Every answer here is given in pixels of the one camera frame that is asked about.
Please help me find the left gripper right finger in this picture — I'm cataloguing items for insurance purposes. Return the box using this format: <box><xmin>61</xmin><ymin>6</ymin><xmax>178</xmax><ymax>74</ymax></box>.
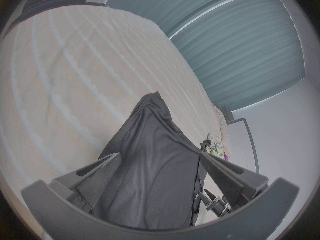
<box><xmin>200</xmin><ymin>151</ymin><xmax>268</xmax><ymax>207</ymax></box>

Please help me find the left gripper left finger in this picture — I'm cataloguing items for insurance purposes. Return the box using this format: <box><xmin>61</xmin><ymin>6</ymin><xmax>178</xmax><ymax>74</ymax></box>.
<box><xmin>51</xmin><ymin>153</ymin><xmax>122</xmax><ymax>213</ymax></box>

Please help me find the black garment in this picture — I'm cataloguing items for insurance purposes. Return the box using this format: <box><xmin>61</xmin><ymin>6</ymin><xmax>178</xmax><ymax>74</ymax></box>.
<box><xmin>92</xmin><ymin>90</ymin><xmax>211</xmax><ymax>229</ymax></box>

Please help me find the bed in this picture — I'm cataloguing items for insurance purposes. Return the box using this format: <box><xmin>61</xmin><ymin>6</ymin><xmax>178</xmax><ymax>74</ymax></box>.
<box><xmin>0</xmin><ymin>4</ymin><xmax>259</xmax><ymax>224</ymax></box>

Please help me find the white printed garment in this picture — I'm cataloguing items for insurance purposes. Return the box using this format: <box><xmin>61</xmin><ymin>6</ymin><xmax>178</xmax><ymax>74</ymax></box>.
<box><xmin>206</xmin><ymin>133</ymin><xmax>226</xmax><ymax>160</ymax></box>

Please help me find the cream pillow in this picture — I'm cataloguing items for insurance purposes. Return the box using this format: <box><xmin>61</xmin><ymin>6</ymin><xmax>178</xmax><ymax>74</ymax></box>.
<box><xmin>214</xmin><ymin>103</ymin><xmax>232</xmax><ymax>157</ymax></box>

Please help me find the grey bedside table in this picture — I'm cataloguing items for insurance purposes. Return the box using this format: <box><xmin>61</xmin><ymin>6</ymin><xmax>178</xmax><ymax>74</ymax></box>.
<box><xmin>223</xmin><ymin>105</ymin><xmax>235</xmax><ymax>121</ymax></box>

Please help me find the blue-green curtain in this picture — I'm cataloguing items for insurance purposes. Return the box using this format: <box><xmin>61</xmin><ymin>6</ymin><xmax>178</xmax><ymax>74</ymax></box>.
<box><xmin>105</xmin><ymin>0</ymin><xmax>274</xmax><ymax>37</ymax></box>
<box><xmin>170</xmin><ymin>0</ymin><xmax>307</xmax><ymax>111</ymax></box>

